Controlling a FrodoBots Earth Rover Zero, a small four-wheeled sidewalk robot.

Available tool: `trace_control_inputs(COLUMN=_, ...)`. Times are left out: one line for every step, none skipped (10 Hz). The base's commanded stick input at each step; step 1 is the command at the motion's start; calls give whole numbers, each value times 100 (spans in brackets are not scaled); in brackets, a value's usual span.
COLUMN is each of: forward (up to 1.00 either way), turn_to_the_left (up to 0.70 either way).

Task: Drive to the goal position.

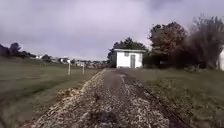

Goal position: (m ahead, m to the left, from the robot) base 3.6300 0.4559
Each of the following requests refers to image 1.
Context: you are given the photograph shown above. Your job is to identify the green grass verge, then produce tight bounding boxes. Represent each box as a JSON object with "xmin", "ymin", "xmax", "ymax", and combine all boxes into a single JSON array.
[{"xmin": 116, "ymin": 66, "xmax": 224, "ymax": 128}]

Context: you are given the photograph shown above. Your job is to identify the small white hut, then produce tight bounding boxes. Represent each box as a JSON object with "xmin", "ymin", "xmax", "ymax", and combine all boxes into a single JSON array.
[{"xmin": 113, "ymin": 48, "xmax": 147, "ymax": 69}]

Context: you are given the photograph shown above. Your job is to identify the grey gravel path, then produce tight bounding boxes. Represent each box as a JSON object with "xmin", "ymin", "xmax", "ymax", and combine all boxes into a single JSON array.
[{"xmin": 31, "ymin": 68, "xmax": 194, "ymax": 128}]

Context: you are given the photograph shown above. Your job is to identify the row of distant houses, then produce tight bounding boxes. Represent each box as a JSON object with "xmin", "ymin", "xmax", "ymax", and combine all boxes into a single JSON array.
[{"xmin": 34, "ymin": 54, "xmax": 109, "ymax": 70}]

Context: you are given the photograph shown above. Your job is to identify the green grass field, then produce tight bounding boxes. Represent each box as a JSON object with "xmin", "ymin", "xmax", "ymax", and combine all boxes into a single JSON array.
[{"xmin": 0, "ymin": 55, "xmax": 103, "ymax": 128}]

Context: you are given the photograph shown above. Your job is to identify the distant dark trees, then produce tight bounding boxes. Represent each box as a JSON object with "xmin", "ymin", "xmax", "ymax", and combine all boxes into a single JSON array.
[{"xmin": 0, "ymin": 41, "xmax": 36, "ymax": 58}]

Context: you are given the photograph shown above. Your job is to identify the brownish tree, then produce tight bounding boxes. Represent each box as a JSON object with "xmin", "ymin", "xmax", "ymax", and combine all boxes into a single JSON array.
[{"xmin": 143, "ymin": 21, "xmax": 189, "ymax": 69}]

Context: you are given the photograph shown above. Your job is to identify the bare bushy tree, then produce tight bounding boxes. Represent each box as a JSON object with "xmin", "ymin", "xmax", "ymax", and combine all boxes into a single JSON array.
[{"xmin": 184, "ymin": 14, "xmax": 224, "ymax": 70}]

